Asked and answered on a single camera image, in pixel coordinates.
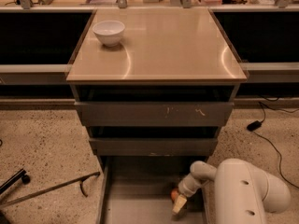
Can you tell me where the black floor cable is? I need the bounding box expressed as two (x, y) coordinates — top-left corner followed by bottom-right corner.
(252, 95), (299, 190)

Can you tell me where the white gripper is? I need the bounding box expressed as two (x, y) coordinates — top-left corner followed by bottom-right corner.
(172, 174), (207, 215)

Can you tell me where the black chair leg with caster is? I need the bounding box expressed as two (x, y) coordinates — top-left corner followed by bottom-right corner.
(0, 169), (31, 194)

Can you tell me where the orange fruit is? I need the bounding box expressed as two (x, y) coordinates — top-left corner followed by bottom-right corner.
(170, 188), (178, 202)

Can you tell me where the grey drawer cabinet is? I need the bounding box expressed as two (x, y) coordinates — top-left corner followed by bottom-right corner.
(64, 7), (249, 224)

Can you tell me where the grey bottom drawer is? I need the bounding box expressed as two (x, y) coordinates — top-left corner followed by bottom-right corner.
(97, 156), (209, 224)

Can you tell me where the black power adapter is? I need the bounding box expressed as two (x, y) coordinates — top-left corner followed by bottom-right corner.
(247, 120), (262, 132)

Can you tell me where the grey drawer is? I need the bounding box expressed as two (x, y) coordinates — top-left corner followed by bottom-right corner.
(75, 102), (234, 127)
(97, 156), (209, 224)
(90, 138), (218, 156)

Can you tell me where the thin metal rod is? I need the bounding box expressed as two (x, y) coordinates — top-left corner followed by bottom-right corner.
(0, 171), (101, 209)

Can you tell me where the white ceramic bowl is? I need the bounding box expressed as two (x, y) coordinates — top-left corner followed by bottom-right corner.
(93, 21), (125, 47)

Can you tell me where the grey middle drawer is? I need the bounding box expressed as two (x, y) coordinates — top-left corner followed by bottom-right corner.
(90, 138), (218, 156)

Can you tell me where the grey top drawer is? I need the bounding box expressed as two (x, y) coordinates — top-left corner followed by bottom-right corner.
(75, 102), (234, 127)

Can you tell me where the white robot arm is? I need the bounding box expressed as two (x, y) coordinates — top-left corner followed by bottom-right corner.
(172, 159), (291, 224)

